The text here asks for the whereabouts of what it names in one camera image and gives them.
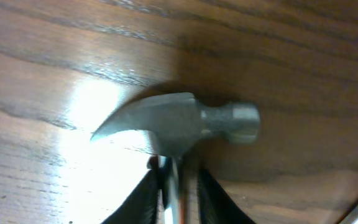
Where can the steel claw hammer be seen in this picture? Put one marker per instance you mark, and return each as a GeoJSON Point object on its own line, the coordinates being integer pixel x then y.
{"type": "Point", "coordinates": [174, 124]}

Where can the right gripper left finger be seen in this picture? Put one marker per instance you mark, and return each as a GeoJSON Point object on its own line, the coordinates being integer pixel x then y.
{"type": "Point", "coordinates": [141, 206]}

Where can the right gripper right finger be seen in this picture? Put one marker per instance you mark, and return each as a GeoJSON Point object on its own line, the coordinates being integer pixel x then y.
{"type": "Point", "coordinates": [214, 204]}

